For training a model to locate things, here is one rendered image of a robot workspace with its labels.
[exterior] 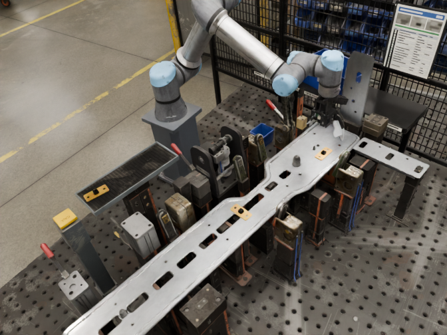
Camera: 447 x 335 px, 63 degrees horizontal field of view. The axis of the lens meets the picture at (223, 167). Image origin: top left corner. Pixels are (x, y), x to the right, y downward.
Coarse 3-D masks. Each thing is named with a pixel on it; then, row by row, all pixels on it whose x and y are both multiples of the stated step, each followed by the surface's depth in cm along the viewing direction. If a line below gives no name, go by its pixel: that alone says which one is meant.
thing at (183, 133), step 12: (192, 108) 172; (144, 120) 170; (156, 120) 168; (180, 120) 166; (192, 120) 172; (156, 132) 173; (168, 132) 166; (180, 132) 168; (192, 132) 175; (168, 144) 173; (180, 144) 172; (192, 144) 179; (168, 168) 187; (180, 168) 182; (168, 180) 193
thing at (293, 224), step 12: (288, 216) 129; (276, 228) 132; (288, 228) 126; (300, 228) 127; (288, 240) 131; (300, 240) 132; (288, 252) 136; (300, 252) 137; (276, 264) 148; (288, 264) 141; (288, 276) 146; (300, 276) 148
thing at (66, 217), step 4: (68, 208) 125; (64, 212) 124; (68, 212) 123; (72, 212) 123; (56, 216) 123; (60, 216) 122; (64, 216) 122; (68, 216) 122; (72, 216) 122; (56, 220) 121; (60, 220) 121; (64, 220) 121; (68, 220) 121; (72, 220) 121; (60, 224) 120; (64, 224) 120; (68, 224) 121
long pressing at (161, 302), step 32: (320, 128) 169; (288, 160) 156; (320, 160) 154; (256, 192) 144; (288, 192) 143; (256, 224) 133; (160, 256) 126; (224, 256) 125; (128, 288) 119; (160, 288) 118; (192, 288) 117; (96, 320) 112; (128, 320) 111
